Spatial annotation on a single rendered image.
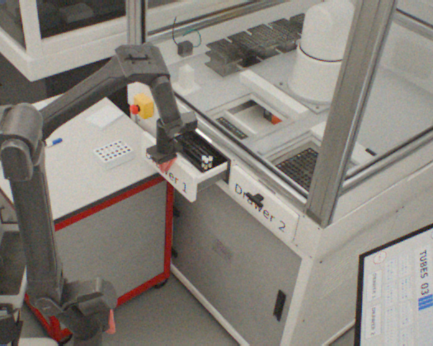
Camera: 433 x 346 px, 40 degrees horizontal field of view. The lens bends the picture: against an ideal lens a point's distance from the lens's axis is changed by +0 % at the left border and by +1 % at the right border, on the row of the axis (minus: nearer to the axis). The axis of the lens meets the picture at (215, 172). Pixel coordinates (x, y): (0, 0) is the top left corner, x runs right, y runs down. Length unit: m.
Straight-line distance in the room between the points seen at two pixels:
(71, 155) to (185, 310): 0.89
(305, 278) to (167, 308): 0.91
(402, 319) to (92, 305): 0.70
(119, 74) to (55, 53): 1.22
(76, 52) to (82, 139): 0.46
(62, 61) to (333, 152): 1.37
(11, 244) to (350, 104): 0.90
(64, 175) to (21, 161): 1.23
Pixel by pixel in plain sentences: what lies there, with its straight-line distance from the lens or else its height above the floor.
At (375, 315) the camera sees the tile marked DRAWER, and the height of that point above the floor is 1.01.
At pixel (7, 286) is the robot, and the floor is 1.04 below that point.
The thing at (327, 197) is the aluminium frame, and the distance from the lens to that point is 1.68.
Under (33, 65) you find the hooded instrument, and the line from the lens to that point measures 2.53.
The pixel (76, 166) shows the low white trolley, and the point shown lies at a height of 0.76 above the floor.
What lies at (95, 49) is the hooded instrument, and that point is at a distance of 2.65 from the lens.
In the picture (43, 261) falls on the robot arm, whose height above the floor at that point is 1.32.
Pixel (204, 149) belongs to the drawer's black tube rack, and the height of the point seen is 0.89.
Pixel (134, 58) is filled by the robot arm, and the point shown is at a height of 1.48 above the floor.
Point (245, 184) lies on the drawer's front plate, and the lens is 1.92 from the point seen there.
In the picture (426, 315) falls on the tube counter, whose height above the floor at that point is 1.11.
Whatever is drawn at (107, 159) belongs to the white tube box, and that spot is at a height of 0.80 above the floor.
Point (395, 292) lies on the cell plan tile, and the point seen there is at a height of 1.05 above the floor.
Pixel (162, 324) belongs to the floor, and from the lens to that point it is 2.64.
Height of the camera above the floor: 2.18
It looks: 41 degrees down
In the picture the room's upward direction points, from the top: 6 degrees clockwise
